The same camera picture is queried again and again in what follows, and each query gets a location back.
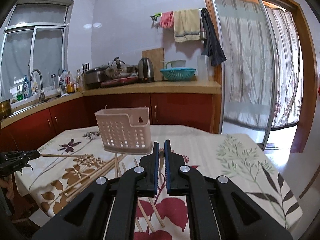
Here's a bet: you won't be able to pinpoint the wooden chopstick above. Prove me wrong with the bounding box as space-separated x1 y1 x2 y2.
66 165 114 203
114 153 118 178
121 161 156 233
158 148 164 177
40 153 91 158
66 154 126 203
59 154 126 196
133 157 166 228
135 218 143 232

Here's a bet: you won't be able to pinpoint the red kitchen cabinets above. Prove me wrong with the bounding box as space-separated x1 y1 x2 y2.
1 93 220 152

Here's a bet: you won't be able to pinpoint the person's left hand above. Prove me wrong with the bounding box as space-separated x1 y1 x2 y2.
0 175 15 202

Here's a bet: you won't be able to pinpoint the steel sink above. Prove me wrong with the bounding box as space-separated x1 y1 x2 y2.
10 95 61 116

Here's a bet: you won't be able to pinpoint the brass pot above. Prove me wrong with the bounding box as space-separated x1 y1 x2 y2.
0 99 11 121

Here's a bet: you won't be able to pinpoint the floral tablecloth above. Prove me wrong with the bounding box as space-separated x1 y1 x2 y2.
15 126 303 239

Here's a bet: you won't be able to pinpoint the green soap bottle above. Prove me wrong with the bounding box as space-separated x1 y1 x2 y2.
17 87 24 101

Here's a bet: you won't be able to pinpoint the chrome faucet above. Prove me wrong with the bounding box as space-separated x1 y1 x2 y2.
30 68 47 103

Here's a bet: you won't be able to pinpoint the blue detergent bottle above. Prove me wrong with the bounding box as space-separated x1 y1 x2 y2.
22 75 32 99

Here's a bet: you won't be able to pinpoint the white cleaner bottle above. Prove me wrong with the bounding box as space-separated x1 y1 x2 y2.
30 75 39 95

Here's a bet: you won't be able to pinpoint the pink perforated utensil holder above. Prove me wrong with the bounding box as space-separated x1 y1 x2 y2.
95 107 153 155

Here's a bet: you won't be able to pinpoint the red label oil bottle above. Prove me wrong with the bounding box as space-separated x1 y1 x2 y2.
65 71 75 93

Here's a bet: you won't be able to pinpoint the yellow oil bottle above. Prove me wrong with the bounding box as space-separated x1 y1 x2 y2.
75 69 84 92

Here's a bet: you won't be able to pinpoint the silver rice cooker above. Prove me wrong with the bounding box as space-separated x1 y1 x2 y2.
84 66 108 89

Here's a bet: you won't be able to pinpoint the knife block with knives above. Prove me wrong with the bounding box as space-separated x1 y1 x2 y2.
82 63 89 73

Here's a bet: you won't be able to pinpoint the red induction cooker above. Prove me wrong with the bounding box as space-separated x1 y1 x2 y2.
100 76 138 88

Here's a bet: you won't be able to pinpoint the steel wok with lid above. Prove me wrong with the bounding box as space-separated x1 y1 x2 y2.
105 57 137 79

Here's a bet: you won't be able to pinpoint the beige countertop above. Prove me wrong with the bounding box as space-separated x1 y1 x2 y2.
1 81 222 128

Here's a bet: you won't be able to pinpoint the sliding glass door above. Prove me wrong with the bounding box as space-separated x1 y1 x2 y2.
205 0 317 152

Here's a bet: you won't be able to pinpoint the teal plastic basket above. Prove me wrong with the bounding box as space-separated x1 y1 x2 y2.
160 67 196 82

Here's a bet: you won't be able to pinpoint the black electric kettle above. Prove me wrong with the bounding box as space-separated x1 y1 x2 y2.
138 57 155 83

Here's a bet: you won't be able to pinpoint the white plastic container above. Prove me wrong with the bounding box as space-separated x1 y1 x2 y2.
197 55 209 81

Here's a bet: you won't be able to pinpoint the dark grey cloth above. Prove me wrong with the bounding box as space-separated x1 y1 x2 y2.
201 8 226 67

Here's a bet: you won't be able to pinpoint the wooden cutting board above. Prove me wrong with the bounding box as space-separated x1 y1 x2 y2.
142 48 164 81

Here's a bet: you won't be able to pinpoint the beige towel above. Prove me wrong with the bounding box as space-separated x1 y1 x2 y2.
173 9 201 43

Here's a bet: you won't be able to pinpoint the pink rubber glove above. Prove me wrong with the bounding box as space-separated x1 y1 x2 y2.
160 11 174 29

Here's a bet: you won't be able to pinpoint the window with aluminium frame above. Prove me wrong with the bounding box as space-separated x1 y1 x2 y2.
1 0 73 100

